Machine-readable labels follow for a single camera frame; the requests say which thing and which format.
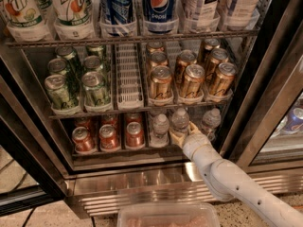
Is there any middle left green can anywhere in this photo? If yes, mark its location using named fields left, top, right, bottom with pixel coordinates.
left=46, top=58, right=80, bottom=90

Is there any front left green can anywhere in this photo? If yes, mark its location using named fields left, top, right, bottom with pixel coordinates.
left=45, top=74, right=80, bottom=115

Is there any steel fridge bottom grille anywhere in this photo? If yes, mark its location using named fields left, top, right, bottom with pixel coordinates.
left=64, top=161, right=303, bottom=219

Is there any front middle gold can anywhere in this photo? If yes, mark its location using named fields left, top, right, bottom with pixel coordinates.
left=177, top=64, right=205, bottom=104

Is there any white empty shelf tray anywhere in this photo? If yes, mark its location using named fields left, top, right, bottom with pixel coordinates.
left=116, top=44, right=144, bottom=110

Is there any middle right gold can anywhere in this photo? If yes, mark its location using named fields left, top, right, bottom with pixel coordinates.
left=205, top=48, right=229, bottom=81

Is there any middle right green can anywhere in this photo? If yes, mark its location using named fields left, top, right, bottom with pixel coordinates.
left=83, top=55, right=107, bottom=77

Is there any front left gold can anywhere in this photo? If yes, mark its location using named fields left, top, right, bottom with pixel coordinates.
left=150, top=65, right=172, bottom=106

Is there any blue can behind glass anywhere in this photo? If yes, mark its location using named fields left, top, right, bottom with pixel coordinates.
left=281, top=107, right=303, bottom=134

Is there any pepsi bottle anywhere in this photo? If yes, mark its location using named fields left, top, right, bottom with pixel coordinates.
left=101, top=0, right=135, bottom=37
left=141, top=0, right=177, bottom=34

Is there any front middle red can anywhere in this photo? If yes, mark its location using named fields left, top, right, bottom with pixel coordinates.
left=98, top=124, right=120, bottom=152

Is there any right pepsi bottle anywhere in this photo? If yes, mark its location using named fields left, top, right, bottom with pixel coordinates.
left=141, top=0, right=177, bottom=34

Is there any left tea bottle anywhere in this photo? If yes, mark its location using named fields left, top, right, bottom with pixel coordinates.
left=179, top=0, right=220, bottom=33

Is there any right 7up bottle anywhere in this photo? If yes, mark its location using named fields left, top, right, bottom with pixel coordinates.
left=52, top=0, right=95, bottom=41

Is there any left pepsi bottle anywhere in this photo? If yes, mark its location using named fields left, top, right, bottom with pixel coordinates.
left=101, top=0, right=135, bottom=37

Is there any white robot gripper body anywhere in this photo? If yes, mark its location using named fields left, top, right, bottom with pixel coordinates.
left=183, top=132, right=222, bottom=171

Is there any middle left gold can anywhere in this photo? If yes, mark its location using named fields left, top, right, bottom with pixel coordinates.
left=148, top=51, right=169, bottom=71

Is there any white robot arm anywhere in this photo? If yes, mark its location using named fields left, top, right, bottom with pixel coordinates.
left=169, top=122, right=303, bottom=227

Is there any clear plastic food container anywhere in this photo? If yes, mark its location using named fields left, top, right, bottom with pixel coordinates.
left=116, top=202, right=221, bottom=227

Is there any front right gold can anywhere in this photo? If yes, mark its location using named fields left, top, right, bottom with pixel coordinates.
left=208, top=62, right=238, bottom=96

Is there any left 7up bottle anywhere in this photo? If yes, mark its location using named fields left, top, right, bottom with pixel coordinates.
left=0, top=0, right=52, bottom=42

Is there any clear water bottle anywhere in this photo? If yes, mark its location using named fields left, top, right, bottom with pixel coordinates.
left=170, top=108, right=189, bottom=135
left=201, top=108, right=222, bottom=141
left=150, top=113, right=169, bottom=148

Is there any middle centre gold can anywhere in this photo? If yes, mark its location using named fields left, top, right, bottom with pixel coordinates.
left=174, top=49, right=197, bottom=84

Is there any red can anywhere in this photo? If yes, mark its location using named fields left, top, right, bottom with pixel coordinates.
left=98, top=124, right=120, bottom=152
left=126, top=122, right=145, bottom=149
left=72, top=127, right=97, bottom=154

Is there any front right green can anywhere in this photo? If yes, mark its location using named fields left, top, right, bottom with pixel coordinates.
left=81, top=71, right=112, bottom=113

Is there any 7up bottle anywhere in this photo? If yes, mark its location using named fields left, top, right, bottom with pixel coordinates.
left=52, top=0, right=95, bottom=41
left=0, top=0, right=52, bottom=42

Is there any glass fridge door right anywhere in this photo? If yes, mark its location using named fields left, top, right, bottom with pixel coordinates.
left=221, top=0, right=303, bottom=172

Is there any front right red can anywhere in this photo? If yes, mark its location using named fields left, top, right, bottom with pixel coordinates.
left=126, top=122, right=145, bottom=149

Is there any gold can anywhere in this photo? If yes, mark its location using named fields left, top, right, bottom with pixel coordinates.
left=150, top=65, right=172, bottom=106
left=208, top=62, right=238, bottom=96
left=174, top=49, right=197, bottom=84
left=205, top=48, right=229, bottom=81
left=148, top=51, right=169, bottom=71
left=177, top=64, right=205, bottom=104

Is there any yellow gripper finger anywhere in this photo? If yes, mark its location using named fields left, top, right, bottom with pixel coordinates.
left=169, top=131, right=187, bottom=148
left=189, top=122, right=201, bottom=134

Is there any front left red can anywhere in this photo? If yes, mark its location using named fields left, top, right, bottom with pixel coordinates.
left=72, top=127, right=97, bottom=154

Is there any green can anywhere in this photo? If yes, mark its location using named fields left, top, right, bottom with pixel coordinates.
left=45, top=74, right=80, bottom=115
left=81, top=71, right=112, bottom=113
left=46, top=58, right=80, bottom=90
left=83, top=55, right=107, bottom=77

